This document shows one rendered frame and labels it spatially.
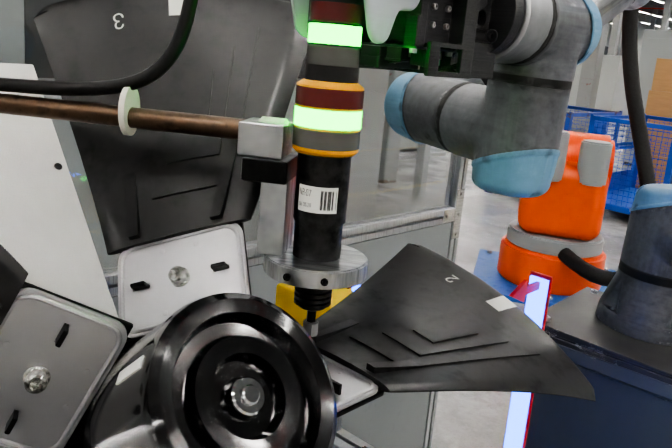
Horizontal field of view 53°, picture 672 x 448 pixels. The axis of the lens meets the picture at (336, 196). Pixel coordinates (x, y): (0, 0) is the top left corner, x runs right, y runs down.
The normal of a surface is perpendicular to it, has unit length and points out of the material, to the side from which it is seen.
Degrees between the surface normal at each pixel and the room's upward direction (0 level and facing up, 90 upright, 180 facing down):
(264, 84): 44
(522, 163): 94
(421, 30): 90
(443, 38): 90
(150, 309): 54
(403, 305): 8
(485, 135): 91
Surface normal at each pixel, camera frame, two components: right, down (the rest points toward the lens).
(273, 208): -0.15, 0.20
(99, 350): 0.33, 0.29
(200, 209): -0.14, -0.47
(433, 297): 0.19, -0.91
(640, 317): -0.51, -0.16
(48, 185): 0.61, -0.47
